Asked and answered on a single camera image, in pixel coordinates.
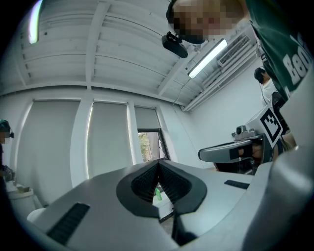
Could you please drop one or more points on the wide grey roller blind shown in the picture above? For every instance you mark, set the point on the wide grey roller blind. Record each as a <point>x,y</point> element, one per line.
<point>49,147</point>

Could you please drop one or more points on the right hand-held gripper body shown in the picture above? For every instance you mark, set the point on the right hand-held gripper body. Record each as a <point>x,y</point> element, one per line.
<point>271,125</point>

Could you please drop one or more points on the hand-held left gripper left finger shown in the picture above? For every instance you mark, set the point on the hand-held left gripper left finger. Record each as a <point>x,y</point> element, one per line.
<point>98,201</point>

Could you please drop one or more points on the white toilet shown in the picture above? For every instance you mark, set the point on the white toilet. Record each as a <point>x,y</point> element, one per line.
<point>20,201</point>

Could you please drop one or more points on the medium grey roller blind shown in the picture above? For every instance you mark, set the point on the medium grey roller blind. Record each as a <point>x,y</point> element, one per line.
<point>109,137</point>

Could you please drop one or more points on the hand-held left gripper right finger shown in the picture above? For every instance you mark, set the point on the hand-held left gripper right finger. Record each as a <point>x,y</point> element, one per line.
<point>216,196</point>

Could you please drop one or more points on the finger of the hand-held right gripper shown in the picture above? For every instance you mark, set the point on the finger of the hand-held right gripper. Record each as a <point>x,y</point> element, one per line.
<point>218,152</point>

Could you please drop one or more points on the black-framed window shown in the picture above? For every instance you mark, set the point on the black-framed window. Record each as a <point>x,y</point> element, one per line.
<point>149,144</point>

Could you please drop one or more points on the curved ceiling light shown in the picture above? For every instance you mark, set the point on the curved ceiling light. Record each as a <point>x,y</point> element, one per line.
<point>34,27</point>

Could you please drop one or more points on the short grey roller blind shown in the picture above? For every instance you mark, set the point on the short grey roller blind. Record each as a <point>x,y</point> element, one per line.
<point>146,117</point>

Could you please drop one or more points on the person's green shirt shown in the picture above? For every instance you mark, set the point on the person's green shirt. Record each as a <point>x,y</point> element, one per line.
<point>277,36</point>

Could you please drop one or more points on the white air conditioner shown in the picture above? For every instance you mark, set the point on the white air conditioner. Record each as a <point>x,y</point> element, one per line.
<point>234,50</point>

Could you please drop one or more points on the black head-mounted camera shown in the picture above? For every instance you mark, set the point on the black head-mounted camera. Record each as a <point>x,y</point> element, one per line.
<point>175,46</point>

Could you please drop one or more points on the person's right hand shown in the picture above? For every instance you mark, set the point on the person's right hand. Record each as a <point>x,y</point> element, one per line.
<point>257,151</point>

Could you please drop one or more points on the long ceiling tube light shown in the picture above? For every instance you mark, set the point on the long ceiling tube light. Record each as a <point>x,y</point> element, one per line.
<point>208,57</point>

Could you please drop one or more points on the green plastic bottle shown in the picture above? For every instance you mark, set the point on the green plastic bottle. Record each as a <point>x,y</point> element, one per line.
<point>158,194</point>

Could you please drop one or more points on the person's head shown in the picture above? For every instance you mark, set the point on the person's head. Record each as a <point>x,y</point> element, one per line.
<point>203,19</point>

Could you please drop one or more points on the person's right forearm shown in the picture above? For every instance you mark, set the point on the person's right forearm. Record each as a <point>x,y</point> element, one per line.
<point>289,138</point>

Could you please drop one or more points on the white and green box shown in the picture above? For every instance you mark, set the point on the white and green box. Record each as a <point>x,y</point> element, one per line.
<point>164,208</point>

